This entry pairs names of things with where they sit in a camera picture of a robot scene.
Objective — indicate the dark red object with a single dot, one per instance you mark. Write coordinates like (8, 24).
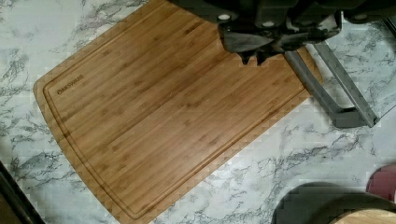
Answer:
(382, 182)

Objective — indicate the bamboo cutting board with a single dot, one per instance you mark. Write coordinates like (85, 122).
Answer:
(154, 105)

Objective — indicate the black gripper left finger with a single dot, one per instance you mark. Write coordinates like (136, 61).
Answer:
(247, 43)

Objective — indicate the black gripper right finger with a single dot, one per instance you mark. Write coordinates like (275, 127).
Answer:
(297, 39)

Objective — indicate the dark round pan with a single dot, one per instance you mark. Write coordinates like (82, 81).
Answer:
(322, 202)

